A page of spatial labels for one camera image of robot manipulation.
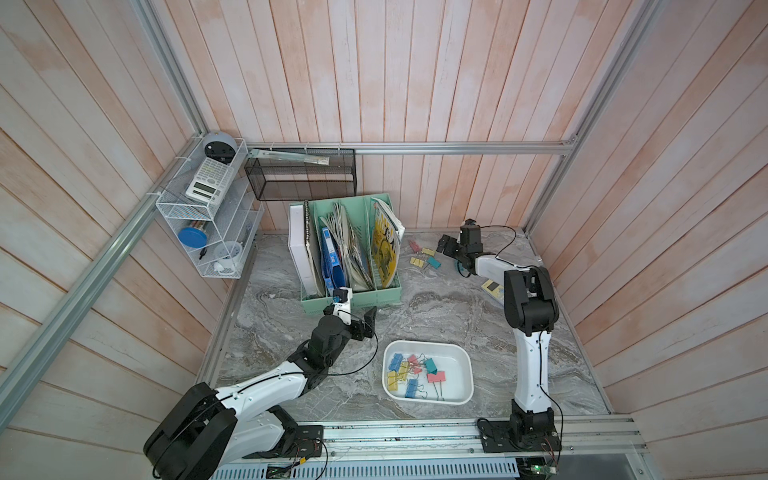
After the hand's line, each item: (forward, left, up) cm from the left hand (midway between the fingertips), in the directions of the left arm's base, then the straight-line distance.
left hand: (361, 308), depth 84 cm
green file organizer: (+30, +1, +11) cm, 31 cm away
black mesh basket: (+47, +29, +10) cm, 56 cm away
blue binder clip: (-12, -10, -11) cm, 19 cm away
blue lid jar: (+10, +44, +18) cm, 48 cm away
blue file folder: (+13, +9, -1) cm, 16 cm away
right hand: (+33, -31, -7) cm, 46 cm away
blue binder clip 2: (-19, -14, -12) cm, 26 cm away
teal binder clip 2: (-13, -20, -11) cm, 26 cm away
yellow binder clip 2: (-14, -12, -11) cm, 21 cm away
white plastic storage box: (-10, -27, -11) cm, 31 cm away
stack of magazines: (+12, +2, +2) cm, 12 cm away
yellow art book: (+23, -8, +7) cm, 25 cm away
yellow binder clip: (-17, -9, -11) cm, 22 cm away
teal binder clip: (+27, -25, -12) cm, 39 cm away
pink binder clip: (-11, -15, -10) cm, 21 cm away
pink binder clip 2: (-15, -22, -12) cm, 30 cm away
